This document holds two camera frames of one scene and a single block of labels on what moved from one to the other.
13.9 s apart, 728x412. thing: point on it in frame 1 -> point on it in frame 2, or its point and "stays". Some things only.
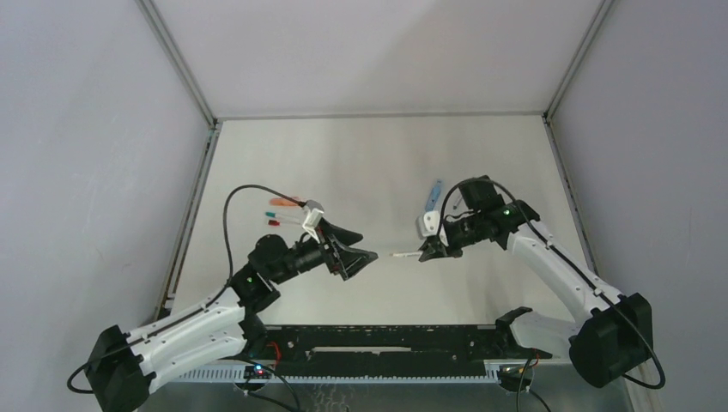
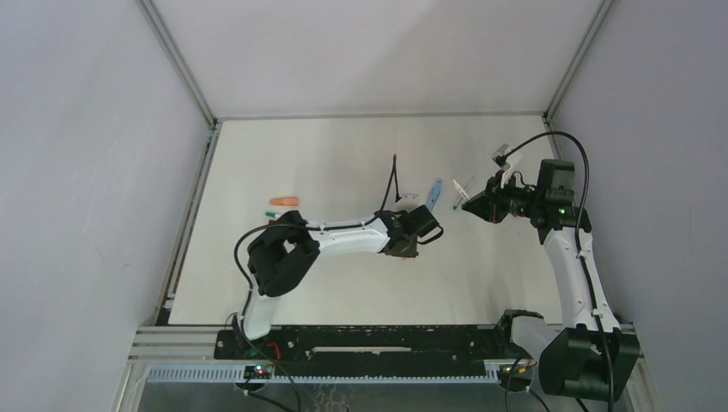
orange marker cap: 282,202 stays
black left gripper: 332,254 -> 412,228
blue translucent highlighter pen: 433,196 stays
